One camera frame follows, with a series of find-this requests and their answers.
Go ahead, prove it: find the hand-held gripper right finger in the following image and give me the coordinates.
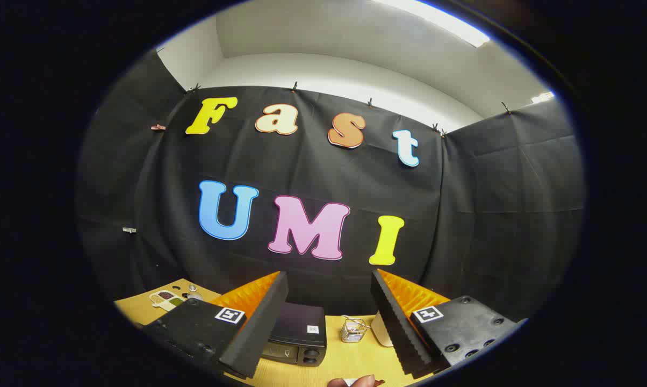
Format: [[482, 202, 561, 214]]
[[370, 268, 528, 377]]

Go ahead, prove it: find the white toaster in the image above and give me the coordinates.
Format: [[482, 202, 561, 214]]
[[370, 311, 394, 348]]

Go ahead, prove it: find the clear wire basket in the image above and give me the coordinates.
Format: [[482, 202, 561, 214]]
[[340, 317, 371, 344]]

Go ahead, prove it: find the black toaster oven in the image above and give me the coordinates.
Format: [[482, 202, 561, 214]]
[[262, 302, 328, 368]]

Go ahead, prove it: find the white divided grain dish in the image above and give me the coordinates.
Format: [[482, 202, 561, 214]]
[[149, 289, 185, 312]]

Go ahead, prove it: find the black backdrop cloth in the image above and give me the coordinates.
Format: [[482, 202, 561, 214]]
[[75, 49, 587, 329]]

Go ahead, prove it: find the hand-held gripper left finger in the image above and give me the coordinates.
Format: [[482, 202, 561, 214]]
[[141, 270, 290, 379]]

